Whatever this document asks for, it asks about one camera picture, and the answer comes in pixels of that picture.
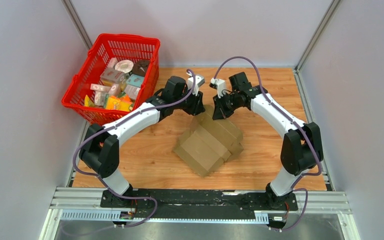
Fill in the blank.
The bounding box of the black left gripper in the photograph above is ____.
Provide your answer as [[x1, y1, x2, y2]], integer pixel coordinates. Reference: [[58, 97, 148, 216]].
[[173, 86, 206, 117]]

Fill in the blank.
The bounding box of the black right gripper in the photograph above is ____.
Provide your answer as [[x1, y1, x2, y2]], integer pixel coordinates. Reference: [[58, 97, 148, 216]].
[[212, 91, 241, 121]]

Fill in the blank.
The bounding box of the brown cardboard paper box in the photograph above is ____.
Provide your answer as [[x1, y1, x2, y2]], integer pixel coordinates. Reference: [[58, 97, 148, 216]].
[[173, 105, 244, 177]]

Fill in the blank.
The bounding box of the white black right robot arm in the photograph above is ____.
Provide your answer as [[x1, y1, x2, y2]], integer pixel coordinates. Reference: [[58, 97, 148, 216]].
[[209, 72, 324, 210]]

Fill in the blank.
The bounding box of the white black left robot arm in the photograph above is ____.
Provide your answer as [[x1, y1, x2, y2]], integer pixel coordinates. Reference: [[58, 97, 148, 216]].
[[75, 73, 205, 208]]

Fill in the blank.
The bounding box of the light blue small box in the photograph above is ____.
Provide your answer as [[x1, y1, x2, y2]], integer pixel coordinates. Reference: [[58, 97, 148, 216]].
[[126, 74, 145, 88]]

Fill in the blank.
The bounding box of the grey pink carton box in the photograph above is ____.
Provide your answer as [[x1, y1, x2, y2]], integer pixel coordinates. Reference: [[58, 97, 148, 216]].
[[100, 67, 126, 85]]

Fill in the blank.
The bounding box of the dark brown round item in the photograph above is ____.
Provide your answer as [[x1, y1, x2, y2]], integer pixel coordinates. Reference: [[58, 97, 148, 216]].
[[131, 59, 150, 77]]

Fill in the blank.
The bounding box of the yellow orange snack packet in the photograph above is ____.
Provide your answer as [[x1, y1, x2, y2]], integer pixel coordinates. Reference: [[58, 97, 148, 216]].
[[104, 95, 134, 112]]

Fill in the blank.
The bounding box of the white tape roll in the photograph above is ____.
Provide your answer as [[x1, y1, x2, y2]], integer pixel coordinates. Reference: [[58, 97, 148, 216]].
[[114, 59, 134, 74]]

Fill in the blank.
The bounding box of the red plastic shopping basket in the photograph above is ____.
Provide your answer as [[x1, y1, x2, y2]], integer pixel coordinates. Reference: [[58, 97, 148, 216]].
[[61, 33, 161, 125]]

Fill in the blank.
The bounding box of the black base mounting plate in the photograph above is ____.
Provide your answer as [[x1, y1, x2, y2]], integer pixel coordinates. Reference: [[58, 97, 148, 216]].
[[100, 188, 298, 220]]

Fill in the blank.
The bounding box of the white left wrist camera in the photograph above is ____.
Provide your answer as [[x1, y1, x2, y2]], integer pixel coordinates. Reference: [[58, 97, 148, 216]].
[[186, 73, 205, 96]]

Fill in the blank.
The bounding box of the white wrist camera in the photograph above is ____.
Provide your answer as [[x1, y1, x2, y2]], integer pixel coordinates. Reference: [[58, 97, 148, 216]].
[[209, 78, 228, 99], [186, 73, 205, 96]]

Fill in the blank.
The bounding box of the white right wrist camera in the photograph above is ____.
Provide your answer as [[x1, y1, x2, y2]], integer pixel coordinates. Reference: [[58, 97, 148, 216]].
[[209, 78, 228, 99]]

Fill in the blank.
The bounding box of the aluminium corner frame post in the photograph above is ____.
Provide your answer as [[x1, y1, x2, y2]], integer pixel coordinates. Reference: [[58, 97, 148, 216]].
[[294, 0, 342, 73]]

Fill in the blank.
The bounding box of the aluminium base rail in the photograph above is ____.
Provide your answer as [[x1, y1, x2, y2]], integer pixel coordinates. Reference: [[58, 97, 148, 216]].
[[39, 187, 360, 240]]

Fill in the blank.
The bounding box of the left aluminium frame post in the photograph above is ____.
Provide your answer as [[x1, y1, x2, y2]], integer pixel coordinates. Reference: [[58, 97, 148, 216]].
[[61, 0, 93, 50]]

